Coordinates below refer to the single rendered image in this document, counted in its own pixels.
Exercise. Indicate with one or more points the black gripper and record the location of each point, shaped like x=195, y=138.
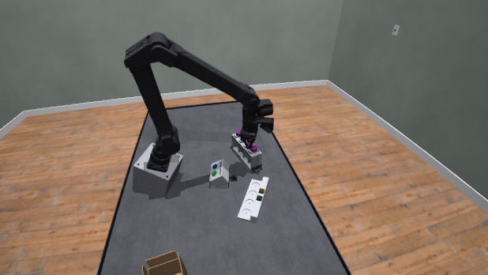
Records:
x=244, y=135

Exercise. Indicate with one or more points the brown cardboard box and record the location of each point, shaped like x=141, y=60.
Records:
x=164, y=266

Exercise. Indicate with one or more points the white button housing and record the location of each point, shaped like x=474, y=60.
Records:
x=220, y=174

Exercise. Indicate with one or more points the white tray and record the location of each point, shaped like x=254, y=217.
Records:
x=253, y=200

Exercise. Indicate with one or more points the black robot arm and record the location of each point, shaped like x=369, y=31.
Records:
x=137, y=59

